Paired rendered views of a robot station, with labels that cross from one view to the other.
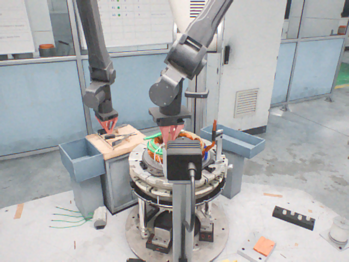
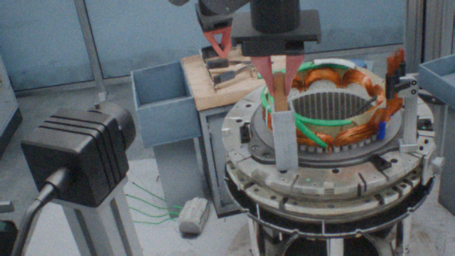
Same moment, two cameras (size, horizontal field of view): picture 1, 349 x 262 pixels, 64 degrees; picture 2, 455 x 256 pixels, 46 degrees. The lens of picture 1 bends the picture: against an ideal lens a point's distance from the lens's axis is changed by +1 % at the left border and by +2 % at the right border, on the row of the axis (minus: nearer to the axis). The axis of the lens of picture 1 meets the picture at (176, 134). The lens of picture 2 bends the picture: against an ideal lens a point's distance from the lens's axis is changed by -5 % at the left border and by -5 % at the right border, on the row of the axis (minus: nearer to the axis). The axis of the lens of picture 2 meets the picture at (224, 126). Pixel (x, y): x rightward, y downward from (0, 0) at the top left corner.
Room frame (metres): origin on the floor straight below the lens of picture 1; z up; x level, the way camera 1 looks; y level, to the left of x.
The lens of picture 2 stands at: (0.12, -0.21, 1.54)
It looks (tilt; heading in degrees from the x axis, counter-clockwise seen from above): 32 degrees down; 30
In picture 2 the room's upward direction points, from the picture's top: 9 degrees counter-clockwise
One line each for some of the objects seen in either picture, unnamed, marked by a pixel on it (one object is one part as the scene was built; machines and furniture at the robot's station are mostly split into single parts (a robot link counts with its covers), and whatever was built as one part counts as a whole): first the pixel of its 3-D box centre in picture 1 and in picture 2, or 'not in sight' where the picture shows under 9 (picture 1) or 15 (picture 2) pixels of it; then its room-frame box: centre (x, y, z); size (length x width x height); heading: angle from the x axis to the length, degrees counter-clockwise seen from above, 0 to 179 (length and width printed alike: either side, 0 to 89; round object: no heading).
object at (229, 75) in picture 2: (116, 142); (224, 77); (0.91, 0.22, 1.09); 0.04 x 0.01 x 0.02; 142
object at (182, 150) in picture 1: (183, 156); (90, 146); (0.32, -0.01, 1.37); 0.06 x 0.04 x 0.04; 1
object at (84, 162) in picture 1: (85, 180); (173, 144); (0.90, 0.36, 0.92); 0.17 x 0.11 x 0.28; 37
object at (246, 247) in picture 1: (257, 246); not in sight; (0.70, -0.28, 0.79); 0.12 x 0.09 x 0.02; 141
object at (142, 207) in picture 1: (142, 209); (254, 220); (0.76, 0.12, 0.91); 0.02 x 0.02 x 0.21
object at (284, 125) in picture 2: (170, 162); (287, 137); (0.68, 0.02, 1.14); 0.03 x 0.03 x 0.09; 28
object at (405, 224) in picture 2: (208, 193); (404, 210); (0.85, -0.12, 0.91); 0.02 x 0.02 x 0.21
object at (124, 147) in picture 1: (118, 140); (238, 72); (1.00, 0.23, 1.05); 0.20 x 0.19 x 0.02; 127
